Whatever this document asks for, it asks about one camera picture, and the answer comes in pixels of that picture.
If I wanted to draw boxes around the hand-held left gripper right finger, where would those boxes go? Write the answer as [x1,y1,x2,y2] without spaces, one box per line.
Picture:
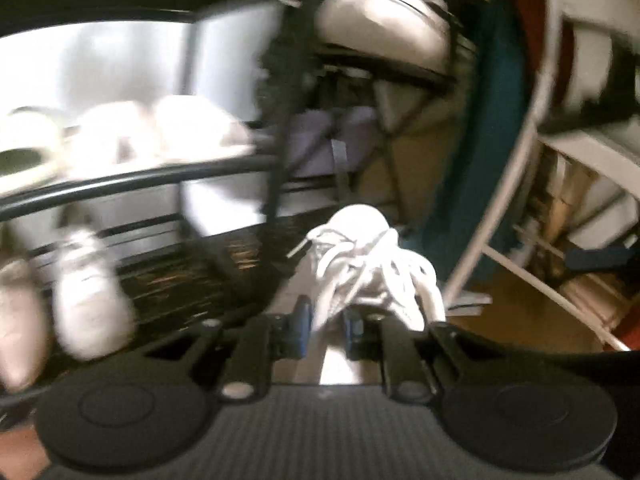
[342,306,482,406]

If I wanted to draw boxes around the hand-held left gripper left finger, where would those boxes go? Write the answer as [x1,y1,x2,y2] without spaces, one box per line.
[145,295,314,406]

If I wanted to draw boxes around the white lace-up sneaker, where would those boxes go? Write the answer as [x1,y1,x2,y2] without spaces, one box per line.
[51,229,137,362]
[299,203,447,332]

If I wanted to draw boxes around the black metal shoe rack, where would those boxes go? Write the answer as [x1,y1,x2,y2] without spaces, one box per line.
[0,0,321,401]

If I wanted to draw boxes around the grey cloth shoes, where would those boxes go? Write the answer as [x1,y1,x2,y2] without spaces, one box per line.
[289,106,378,177]

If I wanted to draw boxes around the white shoes on rack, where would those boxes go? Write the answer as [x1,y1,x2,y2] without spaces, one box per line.
[314,0,453,77]

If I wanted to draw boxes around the black folding rack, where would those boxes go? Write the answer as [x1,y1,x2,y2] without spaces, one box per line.
[280,0,481,241]

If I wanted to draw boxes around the white fluffy slipper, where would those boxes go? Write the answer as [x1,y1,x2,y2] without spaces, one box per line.
[69,101,157,167]
[154,94,252,157]

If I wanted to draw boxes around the teal curtain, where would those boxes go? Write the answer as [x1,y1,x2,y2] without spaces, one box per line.
[440,0,532,286]

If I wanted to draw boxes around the pink lace-up shoe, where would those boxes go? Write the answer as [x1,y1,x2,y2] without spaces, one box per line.
[0,259,52,393]

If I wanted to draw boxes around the cream slipper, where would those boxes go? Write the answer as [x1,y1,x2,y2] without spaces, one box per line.
[0,106,65,188]

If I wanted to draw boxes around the white metal frame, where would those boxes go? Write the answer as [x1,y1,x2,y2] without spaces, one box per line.
[442,0,640,353]

